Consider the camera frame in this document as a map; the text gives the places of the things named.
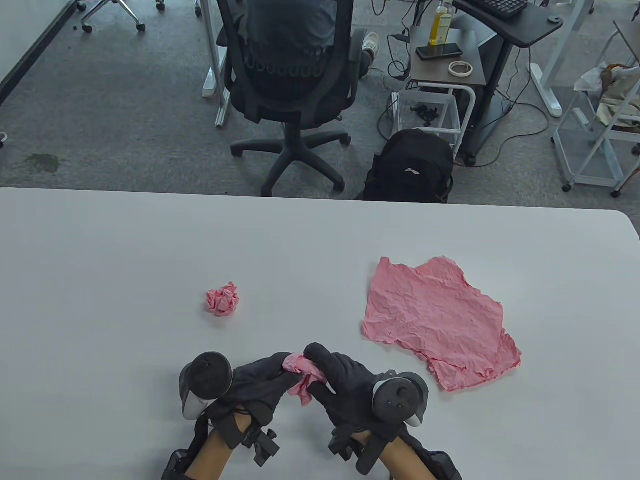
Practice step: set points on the white desk leg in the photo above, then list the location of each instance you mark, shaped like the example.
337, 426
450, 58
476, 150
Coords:
211, 82
547, 92

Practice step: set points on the person's left hand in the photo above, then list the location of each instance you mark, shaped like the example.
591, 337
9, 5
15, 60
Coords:
260, 385

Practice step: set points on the person's right forearm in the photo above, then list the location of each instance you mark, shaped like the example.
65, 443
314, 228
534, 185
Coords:
400, 462

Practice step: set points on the person's left forearm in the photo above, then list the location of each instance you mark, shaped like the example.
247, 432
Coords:
217, 455

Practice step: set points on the black standing desk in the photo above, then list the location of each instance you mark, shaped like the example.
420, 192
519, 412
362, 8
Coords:
530, 25

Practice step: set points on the black keyboard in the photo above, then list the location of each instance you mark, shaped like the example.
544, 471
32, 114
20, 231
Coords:
500, 6

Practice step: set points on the white wheeled cart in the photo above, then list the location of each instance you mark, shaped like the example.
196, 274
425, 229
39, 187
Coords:
595, 160

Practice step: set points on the white power strip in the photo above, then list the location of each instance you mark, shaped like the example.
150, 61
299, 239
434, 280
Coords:
394, 112

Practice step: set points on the black smartphone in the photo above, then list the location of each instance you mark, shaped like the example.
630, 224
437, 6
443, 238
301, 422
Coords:
439, 51

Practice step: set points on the clear bottle yellow liquid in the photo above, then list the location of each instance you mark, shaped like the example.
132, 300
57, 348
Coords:
441, 25

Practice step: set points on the white tape roll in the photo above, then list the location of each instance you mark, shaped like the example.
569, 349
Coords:
450, 69

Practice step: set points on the beige cloth bundle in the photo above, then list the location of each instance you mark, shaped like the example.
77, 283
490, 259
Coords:
615, 100

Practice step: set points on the grey white side table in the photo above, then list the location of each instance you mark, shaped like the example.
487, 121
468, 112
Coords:
430, 70

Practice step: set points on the black backpack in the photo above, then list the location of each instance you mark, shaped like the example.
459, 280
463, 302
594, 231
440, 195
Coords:
410, 160

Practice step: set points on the person's right hand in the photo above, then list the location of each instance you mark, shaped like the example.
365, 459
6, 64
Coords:
350, 390

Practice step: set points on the black white tracking controller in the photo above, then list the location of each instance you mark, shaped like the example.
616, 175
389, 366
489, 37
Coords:
400, 397
210, 375

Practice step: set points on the black mesh office chair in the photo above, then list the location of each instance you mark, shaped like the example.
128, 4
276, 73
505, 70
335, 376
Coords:
290, 100

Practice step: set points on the silver chair base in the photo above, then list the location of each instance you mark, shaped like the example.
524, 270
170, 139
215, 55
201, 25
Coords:
88, 28

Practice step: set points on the black clamp parts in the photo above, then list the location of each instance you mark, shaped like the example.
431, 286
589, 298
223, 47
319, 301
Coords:
425, 114

